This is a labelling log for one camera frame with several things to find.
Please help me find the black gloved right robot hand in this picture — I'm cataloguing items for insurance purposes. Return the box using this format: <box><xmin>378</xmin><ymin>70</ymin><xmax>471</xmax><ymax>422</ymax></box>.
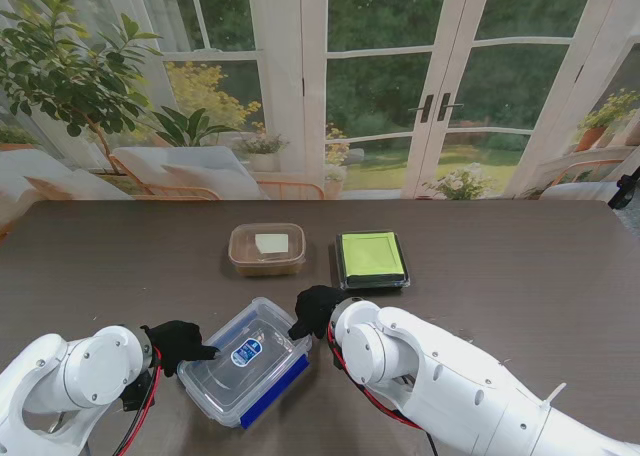
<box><xmin>288</xmin><ymin>284</ymin><xmax>354</xmax><ymax>341</ymax></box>

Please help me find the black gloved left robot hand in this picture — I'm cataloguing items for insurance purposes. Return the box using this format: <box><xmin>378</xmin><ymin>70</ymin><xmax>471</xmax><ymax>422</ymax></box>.
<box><xmin>142</xmin><ymin>319</ymin><xmax>221</xmax><ymax>378</ymax></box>

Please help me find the brown translucent container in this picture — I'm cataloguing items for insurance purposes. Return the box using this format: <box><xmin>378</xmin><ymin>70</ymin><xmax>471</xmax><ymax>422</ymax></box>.
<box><xmin>228</xmin><ymin>222</ymin><xmax>307</xmax><ymax>278</ymax></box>

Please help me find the large clear lid blue sticker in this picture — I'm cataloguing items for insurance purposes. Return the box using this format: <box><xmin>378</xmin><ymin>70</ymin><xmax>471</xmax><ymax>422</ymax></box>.
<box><xmin>177</xmin><ymin>297</ymin><xmax>314</xmax><ymax>417</ymax></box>

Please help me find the black plastic container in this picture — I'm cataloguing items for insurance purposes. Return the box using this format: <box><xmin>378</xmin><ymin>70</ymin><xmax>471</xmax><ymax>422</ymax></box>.
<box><xmin>334</xmin><ymin>230</ymin><xmax>412</xmax><ymax>292</ymax></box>

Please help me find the clear lid with green sheet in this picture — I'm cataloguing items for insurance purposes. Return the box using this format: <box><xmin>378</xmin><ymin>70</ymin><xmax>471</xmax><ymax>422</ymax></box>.
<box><xmin>334</xmin><ymin>230</ymin><xmax>412</xmax><ymax>292</ymax></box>

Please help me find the small clear lid white label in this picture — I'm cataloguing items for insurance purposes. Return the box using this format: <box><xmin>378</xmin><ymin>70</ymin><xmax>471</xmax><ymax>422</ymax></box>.
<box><xmin>229</xmin><ymin>222</ymin><xmax>306</xmax><ymax>266</ymax></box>

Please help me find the clear container with blue clips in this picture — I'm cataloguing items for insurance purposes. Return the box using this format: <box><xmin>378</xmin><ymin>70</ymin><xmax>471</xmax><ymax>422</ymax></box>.
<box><xmin>177</xmin><ymin>297</ymin><xmax>314</xmax><ymax>431</ymax></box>

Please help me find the black tripod stand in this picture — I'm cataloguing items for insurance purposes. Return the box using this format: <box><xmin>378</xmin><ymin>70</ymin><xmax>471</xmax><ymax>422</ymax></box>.
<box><xmin>607</xmin><ymin>174</ymin><xmax>640</xmax><ymax>210</ymax></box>

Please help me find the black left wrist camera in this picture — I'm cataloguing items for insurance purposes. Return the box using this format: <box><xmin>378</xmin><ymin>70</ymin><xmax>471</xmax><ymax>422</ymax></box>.
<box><xmin>119</xmin><ymin>373</ymin><xmax>157</xmax><ymax>413</ymax></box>

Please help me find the red cable on right arm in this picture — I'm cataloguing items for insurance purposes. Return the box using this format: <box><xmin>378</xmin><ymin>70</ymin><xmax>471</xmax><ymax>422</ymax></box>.
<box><xmin>327</xmin><ymin>320</ymin><xmax>426</xmax><ymax>431</ymax></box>

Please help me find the red cable on arm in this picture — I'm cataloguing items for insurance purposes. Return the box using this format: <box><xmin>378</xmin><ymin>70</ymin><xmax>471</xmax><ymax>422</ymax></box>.
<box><xmin>112</xmin><ymin>350</ymin><xmax>164</xmax><ymax>456</ymax></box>
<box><xmin>327</xmin><ymin>320</ymin><xmax>426</xmax><ymax>431</ymax></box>

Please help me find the red cable on left arm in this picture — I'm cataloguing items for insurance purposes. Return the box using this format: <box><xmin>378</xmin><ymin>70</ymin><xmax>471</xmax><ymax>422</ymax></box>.
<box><xmin>112</xmin><ymin>350</ymin><xmax>164</xmax><ymax>456</ymax></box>

